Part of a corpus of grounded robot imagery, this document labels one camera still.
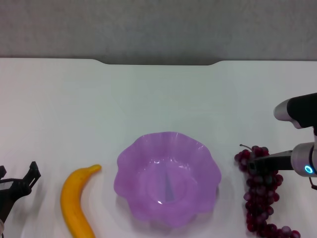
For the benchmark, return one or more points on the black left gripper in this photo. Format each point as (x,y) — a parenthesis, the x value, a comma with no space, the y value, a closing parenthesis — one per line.
(11,191)

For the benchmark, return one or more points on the yellow banana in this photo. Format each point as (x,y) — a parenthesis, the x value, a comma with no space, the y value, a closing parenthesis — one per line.
(71,193)

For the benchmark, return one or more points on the purple wavy plastic plate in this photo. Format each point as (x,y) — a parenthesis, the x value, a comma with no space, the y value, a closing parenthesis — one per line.
(148,198)

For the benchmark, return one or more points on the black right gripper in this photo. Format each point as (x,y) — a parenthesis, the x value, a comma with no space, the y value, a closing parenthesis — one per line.
(281,162)

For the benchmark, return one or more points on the dark red grape bunch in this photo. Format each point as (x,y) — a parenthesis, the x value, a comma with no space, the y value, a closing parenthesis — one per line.
(260,196)

